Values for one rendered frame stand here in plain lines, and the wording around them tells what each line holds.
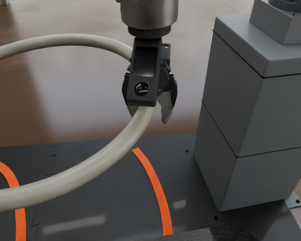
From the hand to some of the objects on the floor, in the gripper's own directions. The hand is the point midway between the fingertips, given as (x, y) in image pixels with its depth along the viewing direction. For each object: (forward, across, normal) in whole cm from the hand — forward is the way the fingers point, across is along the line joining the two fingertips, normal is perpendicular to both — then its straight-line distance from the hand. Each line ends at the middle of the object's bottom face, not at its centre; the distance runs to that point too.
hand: (150, 120), depth 53 cm
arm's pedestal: (+88, -44, -51) cm, 111 cm away
